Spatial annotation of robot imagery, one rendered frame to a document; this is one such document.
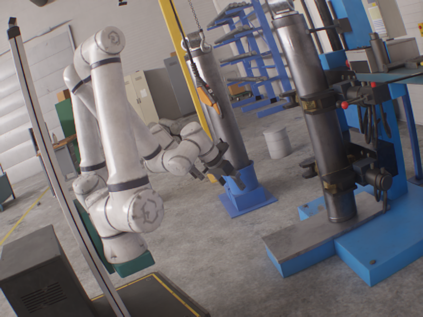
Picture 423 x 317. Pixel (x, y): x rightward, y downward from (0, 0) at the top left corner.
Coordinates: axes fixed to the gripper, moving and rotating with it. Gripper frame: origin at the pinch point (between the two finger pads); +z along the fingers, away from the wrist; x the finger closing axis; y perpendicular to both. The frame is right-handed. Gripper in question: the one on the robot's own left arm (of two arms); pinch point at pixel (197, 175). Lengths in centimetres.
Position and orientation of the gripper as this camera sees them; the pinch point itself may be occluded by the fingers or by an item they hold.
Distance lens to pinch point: 215.2
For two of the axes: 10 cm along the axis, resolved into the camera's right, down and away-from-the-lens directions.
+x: -2.5, -0.2, 9.7
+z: 6.8, 7.1, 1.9
